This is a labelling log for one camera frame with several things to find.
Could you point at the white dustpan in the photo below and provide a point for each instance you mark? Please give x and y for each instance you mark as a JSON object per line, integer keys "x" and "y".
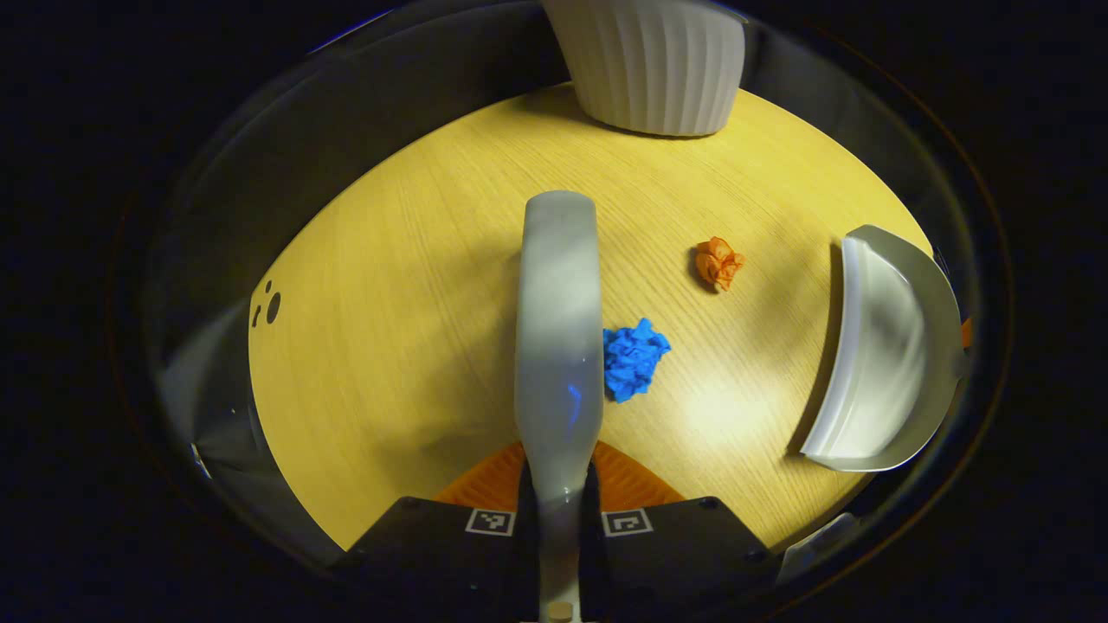
{"x": 874, "y": 363}

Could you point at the white garbage bin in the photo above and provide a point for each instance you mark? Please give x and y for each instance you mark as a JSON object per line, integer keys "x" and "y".
{"x": 649, "y": 69}

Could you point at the orange paper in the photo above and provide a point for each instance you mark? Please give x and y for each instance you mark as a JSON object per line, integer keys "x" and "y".
{"x": 718, "y": 262}

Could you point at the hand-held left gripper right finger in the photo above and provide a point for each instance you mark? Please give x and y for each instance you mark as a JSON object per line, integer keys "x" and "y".
{"x": 594, "y": 545}

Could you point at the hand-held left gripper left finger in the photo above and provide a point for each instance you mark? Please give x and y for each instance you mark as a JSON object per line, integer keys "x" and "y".
{"x": 527, "y": 536}

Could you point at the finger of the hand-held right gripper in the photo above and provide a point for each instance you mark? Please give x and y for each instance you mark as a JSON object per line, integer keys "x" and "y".
{"x": 966, "y": 333}

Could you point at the blue paper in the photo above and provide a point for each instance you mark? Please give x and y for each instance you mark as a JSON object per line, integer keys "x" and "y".
{"x": 634, "y": 359}

